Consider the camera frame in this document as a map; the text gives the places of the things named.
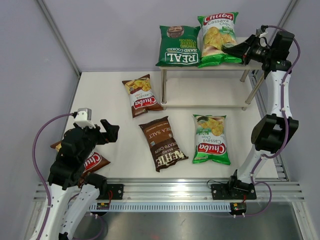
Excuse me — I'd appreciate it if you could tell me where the brown Chuba cassava bag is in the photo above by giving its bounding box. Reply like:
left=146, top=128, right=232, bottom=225
left=122, top=74, right=164, bottom=118

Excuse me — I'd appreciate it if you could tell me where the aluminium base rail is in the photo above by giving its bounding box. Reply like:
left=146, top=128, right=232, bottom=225
left=32, top=177, right=306, bottom=204

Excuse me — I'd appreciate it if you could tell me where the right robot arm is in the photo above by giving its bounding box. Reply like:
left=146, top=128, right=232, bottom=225
left=210, top=25, right=299, bottom=200

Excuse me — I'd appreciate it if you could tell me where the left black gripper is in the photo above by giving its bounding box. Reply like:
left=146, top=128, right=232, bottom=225
left=74, top=118, right=120, bottom=162

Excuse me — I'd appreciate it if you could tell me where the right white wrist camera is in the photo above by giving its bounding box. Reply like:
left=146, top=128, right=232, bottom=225
left=255, top=25, right=268, bottom=38

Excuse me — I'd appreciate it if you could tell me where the brown Chuba bag front-left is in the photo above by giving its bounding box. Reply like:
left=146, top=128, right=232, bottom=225
left=48, top=141, right=110, bottom=190

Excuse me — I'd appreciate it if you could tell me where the right black mount plate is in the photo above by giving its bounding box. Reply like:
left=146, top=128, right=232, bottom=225
left=210, top=183, right=257, bottom=200

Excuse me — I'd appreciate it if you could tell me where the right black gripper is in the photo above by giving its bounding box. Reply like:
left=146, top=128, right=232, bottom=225
left=223, top=34, right=273, bottom=66

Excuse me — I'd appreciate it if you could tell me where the black mount plate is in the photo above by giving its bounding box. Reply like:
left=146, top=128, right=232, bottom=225
left=210, top=183, right=257, bottom=200
left=97, top=183, right=124, bottom=200

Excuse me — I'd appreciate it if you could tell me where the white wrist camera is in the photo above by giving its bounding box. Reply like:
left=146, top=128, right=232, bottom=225
left=74, top=108, right=96, bottom=129
left=255, top=25, right=268, bottom=38

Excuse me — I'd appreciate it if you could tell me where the left black mount plate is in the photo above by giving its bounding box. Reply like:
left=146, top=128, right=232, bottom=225
left=97, top=183, right=124, bottom=200

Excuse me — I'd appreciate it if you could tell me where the white slotted cable duct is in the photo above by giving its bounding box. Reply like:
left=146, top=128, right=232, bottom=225
left=89, top=202, right=231, bottom=213

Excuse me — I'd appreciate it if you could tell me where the white two-tier shelf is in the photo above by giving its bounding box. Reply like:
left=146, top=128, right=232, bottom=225
left=154, top=60, right=262, bottom=110

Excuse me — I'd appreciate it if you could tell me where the brown Kettle sea salt bag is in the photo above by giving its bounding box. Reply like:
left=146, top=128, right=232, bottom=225
left=139, top=116, right=189, bottom=173

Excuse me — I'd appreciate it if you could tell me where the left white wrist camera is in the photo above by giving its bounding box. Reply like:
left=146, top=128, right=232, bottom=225
left=74, top=108, right=96, bottom=129

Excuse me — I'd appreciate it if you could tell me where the green Chuba seaweed bag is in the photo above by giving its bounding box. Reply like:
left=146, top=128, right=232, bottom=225
left=197, top=12, right=242, bottom=68

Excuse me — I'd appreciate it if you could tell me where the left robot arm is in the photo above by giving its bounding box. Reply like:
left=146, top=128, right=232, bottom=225
left=32, top=119, right=120, bottom=240

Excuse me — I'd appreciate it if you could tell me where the green REAL chips bag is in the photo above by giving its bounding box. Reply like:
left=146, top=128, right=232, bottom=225
left=156, top=25, right=201, bottom=67

